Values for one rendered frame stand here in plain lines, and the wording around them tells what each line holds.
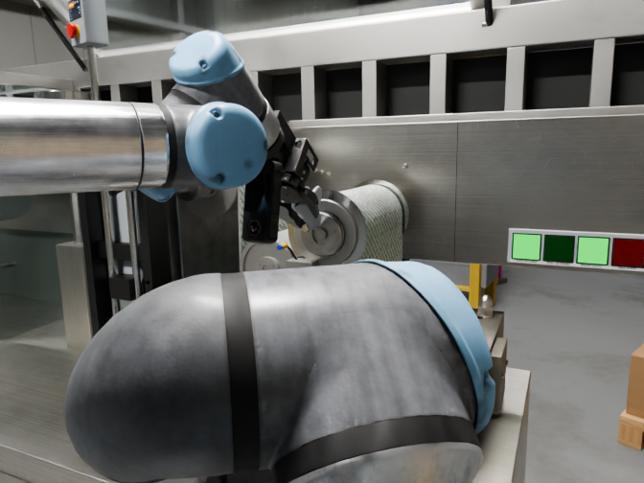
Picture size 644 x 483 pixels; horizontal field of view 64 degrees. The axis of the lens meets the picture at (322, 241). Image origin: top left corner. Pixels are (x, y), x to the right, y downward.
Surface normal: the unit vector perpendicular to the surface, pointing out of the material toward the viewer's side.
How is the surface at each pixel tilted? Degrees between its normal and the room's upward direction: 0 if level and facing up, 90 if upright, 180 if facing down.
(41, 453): 0
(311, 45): 90
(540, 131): 90
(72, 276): 90
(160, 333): 46
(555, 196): 90
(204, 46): 51
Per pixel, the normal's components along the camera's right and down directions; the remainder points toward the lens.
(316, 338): 0.18, -0.39
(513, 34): -0.43, 0.18
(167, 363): -0.15, -0.23
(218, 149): 0.57, 0.14
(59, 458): -0.02, -0.98
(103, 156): 0.55, 0.36
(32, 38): 0.83, 0.08
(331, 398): -0.36, -0.50
